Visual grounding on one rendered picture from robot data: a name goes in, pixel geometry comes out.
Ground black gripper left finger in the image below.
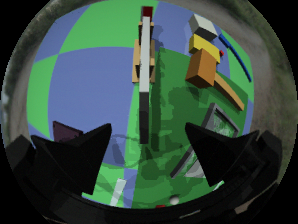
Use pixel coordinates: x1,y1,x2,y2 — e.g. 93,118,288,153
29,123,113,196

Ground green flat mat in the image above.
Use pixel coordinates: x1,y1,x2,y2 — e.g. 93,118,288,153
132,47,249,209

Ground yellow block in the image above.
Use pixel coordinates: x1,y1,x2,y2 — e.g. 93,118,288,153
188,34,221,64

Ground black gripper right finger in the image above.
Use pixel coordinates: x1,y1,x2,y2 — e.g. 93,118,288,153
185,123,259,186

